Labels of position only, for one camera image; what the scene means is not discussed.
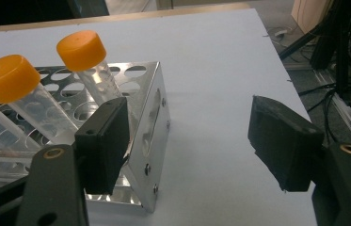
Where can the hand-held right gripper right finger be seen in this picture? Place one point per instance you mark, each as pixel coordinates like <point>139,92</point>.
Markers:
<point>283,144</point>

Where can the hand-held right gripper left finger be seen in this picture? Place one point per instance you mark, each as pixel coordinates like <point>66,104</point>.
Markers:
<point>101,147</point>

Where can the metal tube rack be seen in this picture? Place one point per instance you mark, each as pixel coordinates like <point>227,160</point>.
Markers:
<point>138,188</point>

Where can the black metal stand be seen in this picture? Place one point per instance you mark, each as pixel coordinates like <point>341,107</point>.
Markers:
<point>323,47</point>

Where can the light wooden cabinet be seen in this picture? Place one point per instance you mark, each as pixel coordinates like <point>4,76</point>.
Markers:
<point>308,12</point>

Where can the dark grey cabinet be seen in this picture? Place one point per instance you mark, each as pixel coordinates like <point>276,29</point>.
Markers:
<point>91,8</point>

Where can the black curtain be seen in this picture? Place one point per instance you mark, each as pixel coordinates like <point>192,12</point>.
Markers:
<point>22,12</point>

